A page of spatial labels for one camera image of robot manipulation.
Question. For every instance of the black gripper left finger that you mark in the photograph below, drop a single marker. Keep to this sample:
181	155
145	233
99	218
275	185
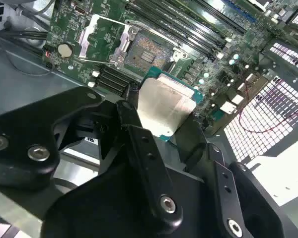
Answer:
20	138

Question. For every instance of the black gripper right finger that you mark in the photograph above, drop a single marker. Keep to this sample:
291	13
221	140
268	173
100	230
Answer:
238	198

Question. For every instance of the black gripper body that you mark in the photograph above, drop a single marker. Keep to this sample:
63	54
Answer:
109	205

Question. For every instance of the silver CPU with green edge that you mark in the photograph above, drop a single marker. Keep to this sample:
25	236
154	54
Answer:
164	106

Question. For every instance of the metal socket cover frame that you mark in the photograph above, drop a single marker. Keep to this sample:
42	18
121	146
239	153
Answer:
85	43

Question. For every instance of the metal socket locking lever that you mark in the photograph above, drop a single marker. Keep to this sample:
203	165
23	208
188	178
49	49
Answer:
139	23

